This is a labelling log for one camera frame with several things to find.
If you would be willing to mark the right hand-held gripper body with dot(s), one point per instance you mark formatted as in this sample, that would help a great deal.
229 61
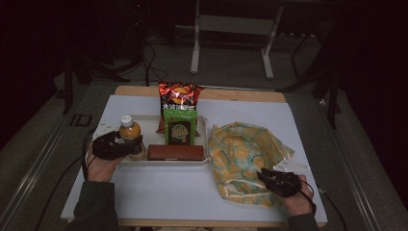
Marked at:
285 184

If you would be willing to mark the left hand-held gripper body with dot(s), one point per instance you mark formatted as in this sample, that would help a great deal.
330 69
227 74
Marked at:
109 149

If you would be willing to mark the orange juice bottle white cap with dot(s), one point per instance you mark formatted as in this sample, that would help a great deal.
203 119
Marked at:
130 131

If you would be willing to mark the white plastic tray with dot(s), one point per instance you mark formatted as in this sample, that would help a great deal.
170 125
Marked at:
153 138

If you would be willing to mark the orange-slice print cloth bag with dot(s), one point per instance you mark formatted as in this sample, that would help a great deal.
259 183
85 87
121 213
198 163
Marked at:
240 154

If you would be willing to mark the long brown box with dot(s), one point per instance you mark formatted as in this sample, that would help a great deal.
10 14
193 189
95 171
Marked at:
174 152

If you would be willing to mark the green snack packet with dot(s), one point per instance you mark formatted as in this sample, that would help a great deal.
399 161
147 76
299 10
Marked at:
180 128

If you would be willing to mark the red black chips bag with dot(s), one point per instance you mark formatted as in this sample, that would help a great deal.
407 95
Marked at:
179 93

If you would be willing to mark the person's left hand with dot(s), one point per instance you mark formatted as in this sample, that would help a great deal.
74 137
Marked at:
99 170

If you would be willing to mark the person's right hand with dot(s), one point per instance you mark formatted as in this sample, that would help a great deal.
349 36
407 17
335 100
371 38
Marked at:
300 203

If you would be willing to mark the white table mat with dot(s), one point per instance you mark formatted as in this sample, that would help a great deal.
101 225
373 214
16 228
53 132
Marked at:
160 192

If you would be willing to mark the black tripod stand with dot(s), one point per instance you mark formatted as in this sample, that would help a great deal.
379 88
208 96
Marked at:
67 83

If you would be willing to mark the black metal stand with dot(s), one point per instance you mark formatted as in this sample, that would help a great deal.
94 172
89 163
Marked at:
333 96

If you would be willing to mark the metal floor rail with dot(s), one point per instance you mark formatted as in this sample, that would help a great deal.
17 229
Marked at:
356 189
29 179

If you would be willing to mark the white metal stand frame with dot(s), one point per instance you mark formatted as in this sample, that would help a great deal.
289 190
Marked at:
237 25

